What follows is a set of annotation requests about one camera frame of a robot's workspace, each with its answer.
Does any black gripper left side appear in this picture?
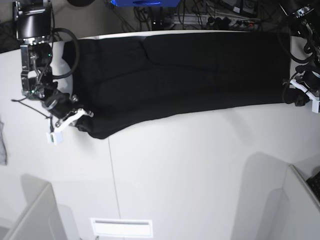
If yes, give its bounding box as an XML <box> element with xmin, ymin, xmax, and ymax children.
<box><xmin>296</xmin><ymin>65</ymin><xmax>320</xmax><ymax>92</ymax></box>

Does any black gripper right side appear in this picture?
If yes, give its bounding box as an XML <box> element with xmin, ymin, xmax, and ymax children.
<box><xmin>42</xmin><ymin>92</ymin><xmax>94</xmax><ymax>127</ymax></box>

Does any black T-shirt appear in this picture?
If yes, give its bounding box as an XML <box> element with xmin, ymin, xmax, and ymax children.
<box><xmin>61</xmin><ymin>32</ymin><xmax>311</xmax><ymax>141</ymax></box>

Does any grey cloth at left edge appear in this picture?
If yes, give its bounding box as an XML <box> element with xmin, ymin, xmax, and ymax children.
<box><xmin>0</xmin><ymin>121</ymin><xmax>8</xmax><ymax>166</ymax></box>

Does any black keyboard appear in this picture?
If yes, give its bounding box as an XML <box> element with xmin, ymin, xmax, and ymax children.
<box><xmin>306</xmin><ymin>172</ymin><xmax>320</xmax><ymax>201</ymax></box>

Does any blue box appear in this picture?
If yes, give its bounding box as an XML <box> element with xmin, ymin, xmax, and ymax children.
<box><xmin>110</xmin><ymin>0</ymin><xmax>180</xmax><ymax>7</ymax></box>

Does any white partition panel left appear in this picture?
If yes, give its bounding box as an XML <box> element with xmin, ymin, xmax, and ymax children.
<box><xmin>3</xmin><ymin>174</ymin><xmax>68</xmax><ymax>240</ymax></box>

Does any white partition panel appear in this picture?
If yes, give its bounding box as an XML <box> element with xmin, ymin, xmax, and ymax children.
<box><xmin>3</xmin><ymin>174</ymin><xmax>68</xmax><ymax>240</ymax></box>
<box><xmin>259</xmin><ymin>163</ymin><xmax>320</xmax><ymax>240</ymax></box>

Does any white table slot plate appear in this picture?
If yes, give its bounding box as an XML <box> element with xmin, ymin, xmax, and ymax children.
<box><xmin>90</xmin><ymin>218</ymin><xmax>154</xmax><ymax>238</ymax></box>

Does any white partition panel right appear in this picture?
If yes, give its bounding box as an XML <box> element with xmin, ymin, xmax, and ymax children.
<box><xmin>259</xmin><ymin>163</ymin><xmax>320</xmax><ymax>240</ymax></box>

